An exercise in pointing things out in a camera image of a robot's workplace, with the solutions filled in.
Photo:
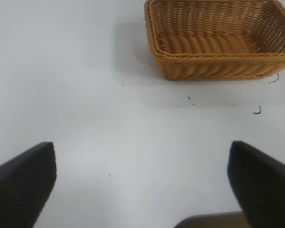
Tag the woven wicker basket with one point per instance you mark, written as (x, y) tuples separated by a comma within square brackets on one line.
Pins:
[(216, 64)]

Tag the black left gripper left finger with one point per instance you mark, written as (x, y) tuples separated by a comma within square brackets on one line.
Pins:
[(19, 190)]

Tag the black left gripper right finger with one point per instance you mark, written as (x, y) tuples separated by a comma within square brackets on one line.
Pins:
[(268, 187)]

